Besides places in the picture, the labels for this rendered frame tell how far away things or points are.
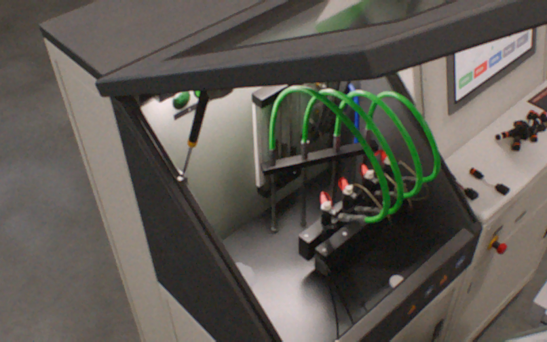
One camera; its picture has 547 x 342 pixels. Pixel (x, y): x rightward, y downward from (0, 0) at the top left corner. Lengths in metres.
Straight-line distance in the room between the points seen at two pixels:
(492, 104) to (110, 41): 1.17
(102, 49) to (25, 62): 2.96
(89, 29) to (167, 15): 0.18
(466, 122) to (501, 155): 0.14
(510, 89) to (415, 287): 0.79
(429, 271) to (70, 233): 1.93
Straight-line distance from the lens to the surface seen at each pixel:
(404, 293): 1.58
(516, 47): 2.05
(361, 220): 1.45
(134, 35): 1.43
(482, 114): 1.99
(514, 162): 1.93
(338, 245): 1.61
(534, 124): 2.04
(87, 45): 1.43
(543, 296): 1.61
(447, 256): 1.67
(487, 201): 1.79
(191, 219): 1.31
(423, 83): 1.68
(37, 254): 3.07
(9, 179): 3.49
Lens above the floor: 2.22
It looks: 44 degrees down
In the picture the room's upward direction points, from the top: 1 degrees counter-clockwise
